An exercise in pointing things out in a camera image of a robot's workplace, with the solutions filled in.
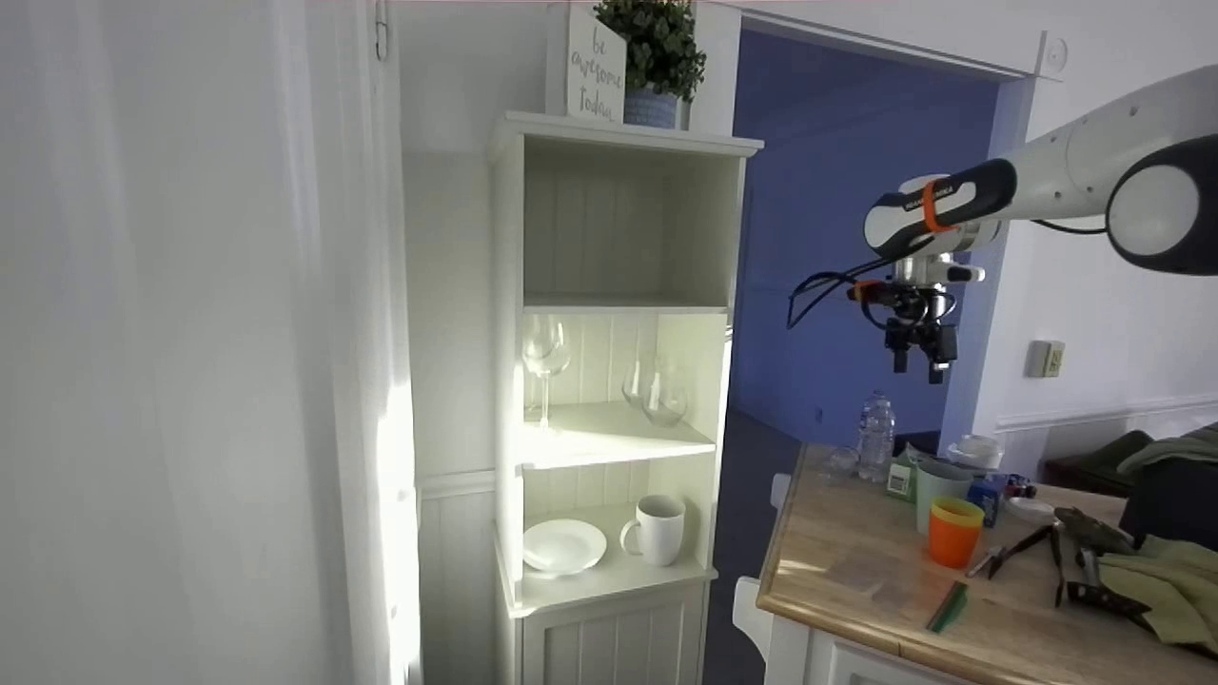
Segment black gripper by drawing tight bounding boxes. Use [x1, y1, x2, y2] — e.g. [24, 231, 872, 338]
[883, 277, 963, 388]

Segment orange plastic cup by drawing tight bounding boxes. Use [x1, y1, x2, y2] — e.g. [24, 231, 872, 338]
[923, 496, 991, 570]

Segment clear plastic water bottle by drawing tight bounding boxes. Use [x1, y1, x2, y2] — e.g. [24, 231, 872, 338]
[854, 397, 904, 489]

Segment small green box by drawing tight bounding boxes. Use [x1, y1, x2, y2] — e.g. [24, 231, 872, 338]
[883, 444, 926, 501]

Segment blue tissue box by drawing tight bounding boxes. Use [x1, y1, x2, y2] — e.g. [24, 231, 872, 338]
[944, 430, 1022, 529]

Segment clear plastic sheet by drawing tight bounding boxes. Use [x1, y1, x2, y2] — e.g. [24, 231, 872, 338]
[822, 546, 942, 615]

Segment green marker pen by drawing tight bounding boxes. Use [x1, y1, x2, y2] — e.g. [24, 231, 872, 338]
[926, 580, 976, 634]

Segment short clear stemless glass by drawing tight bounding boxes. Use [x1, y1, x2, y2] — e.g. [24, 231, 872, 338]
[640, 363, 693, 430]
[617, 350, 656, 412]

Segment black metal hand tools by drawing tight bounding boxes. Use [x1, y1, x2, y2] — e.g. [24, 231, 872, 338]
[1046, 501, 1152, 620]

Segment black bag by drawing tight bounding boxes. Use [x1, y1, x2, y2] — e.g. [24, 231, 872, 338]
[1041, 423, 1218, 551]

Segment white open shelf cabinet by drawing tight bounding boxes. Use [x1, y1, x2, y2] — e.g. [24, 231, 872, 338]
[491, 108, 768, 685]

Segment white ceramic mug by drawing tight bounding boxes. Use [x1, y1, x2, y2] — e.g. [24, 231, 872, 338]
[617, 490, 688, 570]

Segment wooden table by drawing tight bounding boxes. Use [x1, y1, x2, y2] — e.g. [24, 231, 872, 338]
[730, 570, 968, 685]

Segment olive green cloth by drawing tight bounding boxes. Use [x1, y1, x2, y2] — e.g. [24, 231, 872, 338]
[1096, 529, 1218, 653]

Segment tall clear wine glass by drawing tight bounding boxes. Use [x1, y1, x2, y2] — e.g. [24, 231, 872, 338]
[519, 314, 575, 430]

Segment green potted plant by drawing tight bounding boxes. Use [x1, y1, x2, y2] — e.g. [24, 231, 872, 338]
[589, 0, 712, 135]

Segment white bowl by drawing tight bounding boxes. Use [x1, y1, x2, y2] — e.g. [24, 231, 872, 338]
[519, 515, 612, 584]

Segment white lettered sign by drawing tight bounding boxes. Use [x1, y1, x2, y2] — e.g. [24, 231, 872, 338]
[560, 4, 633, 124]

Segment white door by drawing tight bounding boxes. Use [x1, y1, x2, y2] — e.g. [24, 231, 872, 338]
[0, 0, 425, 685]

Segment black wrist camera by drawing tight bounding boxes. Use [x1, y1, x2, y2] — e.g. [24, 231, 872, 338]
[849, 250, 991, 307]

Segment wall light switch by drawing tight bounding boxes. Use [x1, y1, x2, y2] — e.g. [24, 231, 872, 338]
[1022, 336, 1070, 385]

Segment orange cable strap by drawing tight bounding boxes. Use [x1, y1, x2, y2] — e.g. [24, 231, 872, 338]
[918, 179, 950, 239]

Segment black handled pliers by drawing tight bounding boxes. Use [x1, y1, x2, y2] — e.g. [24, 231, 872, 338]
[980, 519, 1060, 584]

